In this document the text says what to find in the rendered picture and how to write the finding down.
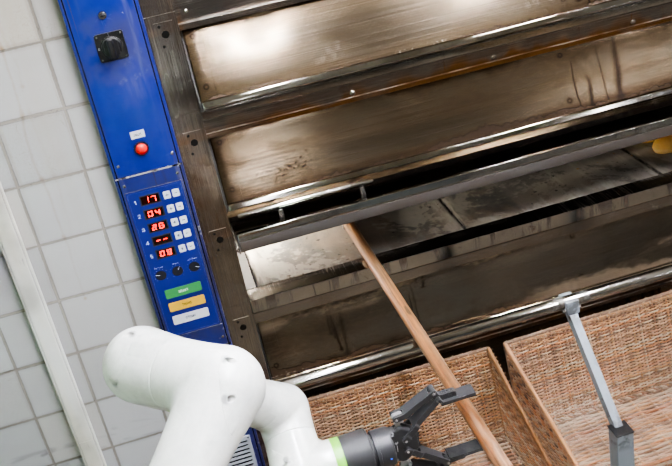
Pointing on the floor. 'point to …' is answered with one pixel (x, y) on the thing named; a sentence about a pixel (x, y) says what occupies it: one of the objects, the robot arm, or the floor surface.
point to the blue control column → (128, 102)
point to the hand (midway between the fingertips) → (471, 418)
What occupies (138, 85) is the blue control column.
